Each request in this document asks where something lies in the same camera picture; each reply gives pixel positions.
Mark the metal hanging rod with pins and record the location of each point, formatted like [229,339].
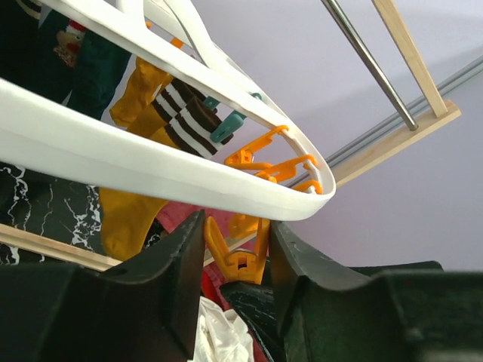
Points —
[369,61]

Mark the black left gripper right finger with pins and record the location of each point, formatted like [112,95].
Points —
[329,312]

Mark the orange clip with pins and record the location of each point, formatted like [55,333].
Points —
[238,264]

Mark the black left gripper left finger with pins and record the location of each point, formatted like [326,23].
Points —
[145,309]

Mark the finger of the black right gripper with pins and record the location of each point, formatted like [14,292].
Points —
[256,307]

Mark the white crumpled cloth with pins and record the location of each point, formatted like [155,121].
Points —
[221,336]

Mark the red pillow with blue pattern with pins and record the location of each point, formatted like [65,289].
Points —
[171,215]

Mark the white round clip hanger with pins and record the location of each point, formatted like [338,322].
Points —
[267,167]

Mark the yellow socks with striped cuffs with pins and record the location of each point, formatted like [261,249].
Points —
[169,125]

